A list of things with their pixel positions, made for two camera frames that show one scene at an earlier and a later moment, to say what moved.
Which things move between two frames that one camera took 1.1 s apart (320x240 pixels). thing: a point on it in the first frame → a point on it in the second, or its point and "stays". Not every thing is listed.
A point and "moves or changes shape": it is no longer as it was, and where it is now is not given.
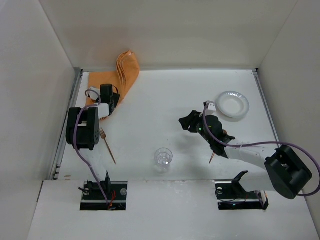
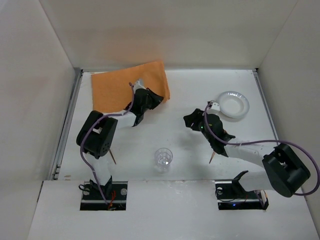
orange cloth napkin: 123,80 moves or changes shape
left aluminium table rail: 77,75 stays
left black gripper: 113,100 → 152,99
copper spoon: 213,154 stays
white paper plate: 233,104 stays
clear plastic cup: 163,159 stays
